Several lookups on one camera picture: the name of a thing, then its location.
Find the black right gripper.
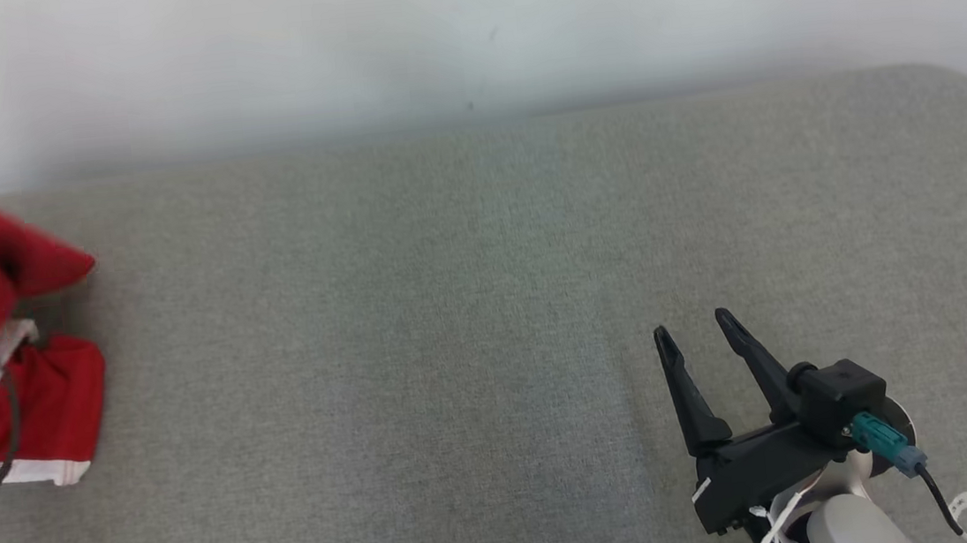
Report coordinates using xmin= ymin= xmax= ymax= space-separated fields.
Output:
xmin=652 ymin=296 xmax=868 ymax=542

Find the red garment with white trim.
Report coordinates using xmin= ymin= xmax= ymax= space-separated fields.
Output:
xmin=0 ymin=119 xmax=122 ymax=523

